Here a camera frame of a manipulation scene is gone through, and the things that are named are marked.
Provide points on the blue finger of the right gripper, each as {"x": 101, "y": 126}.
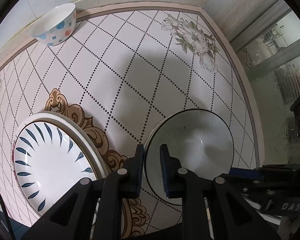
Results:
{"x": 238, "y": 175}

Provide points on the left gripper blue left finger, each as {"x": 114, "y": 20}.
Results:
{"x": 92, "y": 209}

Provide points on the white plate grey floral rim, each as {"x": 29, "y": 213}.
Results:
{"x": 90, "y": 139}

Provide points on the white bowl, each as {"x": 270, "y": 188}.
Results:
{"x": 199, "y": 138}

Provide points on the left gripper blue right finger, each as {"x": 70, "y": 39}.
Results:
{"x": 211, "y": 209}

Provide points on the glass sliding door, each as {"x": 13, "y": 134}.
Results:
{"x": 265, "y": 35}

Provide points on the white bowl colourful dots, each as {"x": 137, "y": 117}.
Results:
{"x": 56, "y": 26}

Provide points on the floral diamond pattern table mat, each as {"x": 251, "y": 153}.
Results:
{"x": 117, "y": 76}

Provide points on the white plate blue stripes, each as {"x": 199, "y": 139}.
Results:
{"x": 42, "y": 192}

